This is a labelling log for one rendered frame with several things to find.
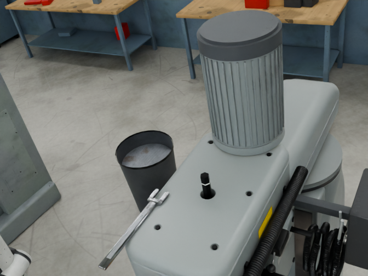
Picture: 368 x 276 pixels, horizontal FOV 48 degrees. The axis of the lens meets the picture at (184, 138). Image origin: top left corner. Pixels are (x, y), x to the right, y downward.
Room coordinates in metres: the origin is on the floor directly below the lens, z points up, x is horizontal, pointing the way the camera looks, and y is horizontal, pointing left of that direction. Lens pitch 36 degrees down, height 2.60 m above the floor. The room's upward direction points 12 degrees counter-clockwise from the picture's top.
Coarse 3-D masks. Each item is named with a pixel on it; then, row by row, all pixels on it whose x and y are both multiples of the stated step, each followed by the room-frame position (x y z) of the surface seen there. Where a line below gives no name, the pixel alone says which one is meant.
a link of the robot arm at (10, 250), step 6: (0, 240) 1.01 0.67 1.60; (0, 246) 0.99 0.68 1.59; (6, 246) 1.02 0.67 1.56; (0, 252) 0.98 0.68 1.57; (6, 252) 1.00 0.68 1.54; (12, 252) 1.03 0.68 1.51; (18, 252) 1.04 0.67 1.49; (24, 252) 1.04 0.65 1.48; (0, 258) 0.98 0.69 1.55; (6, 258) 0.99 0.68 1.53; (12, 258) 1.01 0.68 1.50; (30, 258) 1.04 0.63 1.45; (0, 264) 0.97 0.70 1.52; (6, 264) 0.98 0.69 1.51; (0, 270) 0.96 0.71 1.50
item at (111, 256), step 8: (168, 192) 0.75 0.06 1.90; (152, 200) 0.74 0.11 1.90; (160, 200) 0.73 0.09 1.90; (144, 208) 0.72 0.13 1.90; (152, 208) 0.71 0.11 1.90; (144, 216) 0.69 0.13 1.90; (136, 224) 0.67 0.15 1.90; (128, 232) 0.65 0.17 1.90; (120, 240) 0.63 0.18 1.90; (128, 240) 0.63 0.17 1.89; (112, 248) 0.61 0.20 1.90; (120, 248) 0.61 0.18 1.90; (112, 256) 0.59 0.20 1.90; (104, 264) 0.58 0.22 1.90
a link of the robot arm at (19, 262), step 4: (16, 256) 1.03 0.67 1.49; (20, 256) 1.03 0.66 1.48; (16, 260) 1.01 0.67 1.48; (20, 260) 1.01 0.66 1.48; (24, 260) 1.02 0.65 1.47; (12, 264) 0.99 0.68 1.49; (16, 264) 1.00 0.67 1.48; (20, 264) 1.00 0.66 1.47; (24, 264) 1.01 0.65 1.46; (28, 264) 1.02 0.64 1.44; (8, 268) 0.98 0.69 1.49; (12, 268) 0.98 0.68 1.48; (16, 268) 0.98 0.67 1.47; (20, 268) 0.99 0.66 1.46; (24, 268) 1.00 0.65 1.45; (4, 272) 0.97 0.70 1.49; (8, 272) 0.97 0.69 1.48; (12, 272) 0.97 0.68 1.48; (16, 272) 0.97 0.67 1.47; (20, 272) 0.98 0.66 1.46; (24, 272) 0.99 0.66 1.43
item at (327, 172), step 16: (336, 144) 1.19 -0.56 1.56; (320, 160) 1.12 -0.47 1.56; (336, 160) 1.10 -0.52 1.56; (320, 176) 1.04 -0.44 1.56; (336, 176) 1.06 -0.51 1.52; (304, 192) 1.01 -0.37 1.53; (320, 192) 1.00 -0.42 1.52; (336, 192) 1.06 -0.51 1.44; (304, 224) 0.95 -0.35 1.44; (320, 224) 0.97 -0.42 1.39; (336, 224) 1.09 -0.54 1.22; (320, 240) 0.95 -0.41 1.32; (304, 272) 0.95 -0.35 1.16
